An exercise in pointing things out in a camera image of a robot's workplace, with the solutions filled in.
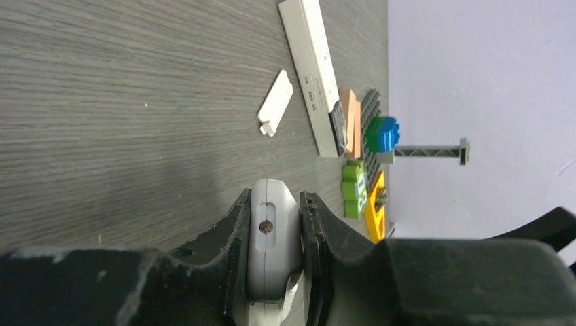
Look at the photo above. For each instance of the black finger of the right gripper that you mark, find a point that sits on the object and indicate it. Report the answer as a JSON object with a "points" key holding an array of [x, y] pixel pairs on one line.
{"points": [[555, 228]]}

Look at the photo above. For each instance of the left wooden block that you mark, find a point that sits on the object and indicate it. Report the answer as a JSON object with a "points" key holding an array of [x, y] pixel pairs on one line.
{"points": [[349, 107]]}

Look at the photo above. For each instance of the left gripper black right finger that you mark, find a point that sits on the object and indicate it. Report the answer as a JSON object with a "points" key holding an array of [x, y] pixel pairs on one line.
{"points": [[349, 280]]}

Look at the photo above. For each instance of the green lego brick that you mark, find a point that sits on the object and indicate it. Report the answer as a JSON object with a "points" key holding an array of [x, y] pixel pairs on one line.
{"points": [[372, 135]]}

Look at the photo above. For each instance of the right wooden block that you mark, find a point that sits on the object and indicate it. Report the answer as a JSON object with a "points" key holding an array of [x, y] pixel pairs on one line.
{"points": [[356, 152]]}

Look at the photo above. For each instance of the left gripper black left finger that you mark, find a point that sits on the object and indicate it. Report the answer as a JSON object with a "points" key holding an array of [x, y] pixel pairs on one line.
{"points": [[201, 282]]}

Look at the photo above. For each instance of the grey lego baseplate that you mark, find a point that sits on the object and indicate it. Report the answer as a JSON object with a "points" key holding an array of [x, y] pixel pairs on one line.
{"points": [[370, 110]]}

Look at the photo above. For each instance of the green toy with eyes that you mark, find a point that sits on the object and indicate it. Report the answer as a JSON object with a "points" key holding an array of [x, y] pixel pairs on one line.
{"points": [[353, 188]]}

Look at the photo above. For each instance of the yellow triangular tool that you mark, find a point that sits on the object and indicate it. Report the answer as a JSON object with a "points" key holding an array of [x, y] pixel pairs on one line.
{"points": [[375, 209]]}

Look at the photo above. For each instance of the white remote control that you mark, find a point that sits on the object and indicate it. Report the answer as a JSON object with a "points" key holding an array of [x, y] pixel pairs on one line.
{"points": [[275, 257]]}

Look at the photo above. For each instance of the wooden block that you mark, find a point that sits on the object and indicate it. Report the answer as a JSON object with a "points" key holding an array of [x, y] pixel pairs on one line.
{"points": [[349, 107], [356, 152]]}

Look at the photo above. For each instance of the small white battery door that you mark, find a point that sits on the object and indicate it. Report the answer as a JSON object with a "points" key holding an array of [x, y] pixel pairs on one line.
{"points": [[275, 103]]}

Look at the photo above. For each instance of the small grey lego piece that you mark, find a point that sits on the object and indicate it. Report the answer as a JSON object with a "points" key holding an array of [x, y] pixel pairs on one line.
{"points": [[460, 152]]}

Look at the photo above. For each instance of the blue lego brick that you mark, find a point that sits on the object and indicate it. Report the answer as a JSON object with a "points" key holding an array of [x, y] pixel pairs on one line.
{"points": [[388, 134]]}

